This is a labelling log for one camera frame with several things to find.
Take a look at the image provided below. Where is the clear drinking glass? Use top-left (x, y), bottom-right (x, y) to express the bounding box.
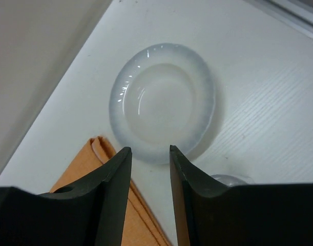
top-left (211, 174), bottom-right (254, 187)

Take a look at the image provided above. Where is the right aluminium table rail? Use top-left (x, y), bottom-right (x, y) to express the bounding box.
top-left (248, 0), bottom-right (313, 39)

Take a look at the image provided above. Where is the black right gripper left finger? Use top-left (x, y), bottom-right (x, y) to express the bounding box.
top-left (0, 147), bottom-right (132, 245)

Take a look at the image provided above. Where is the white ceramic plate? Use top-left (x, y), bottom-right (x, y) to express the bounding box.
top-left (109, 43), bottom-right (216, 165)

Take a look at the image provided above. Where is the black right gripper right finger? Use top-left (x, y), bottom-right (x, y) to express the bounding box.
top-left (170, 146), bottom-right (313, 245)

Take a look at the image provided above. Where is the orange cloth placemat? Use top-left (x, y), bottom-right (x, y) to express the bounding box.
top-left (50, 136), bottom-right (171, 245)

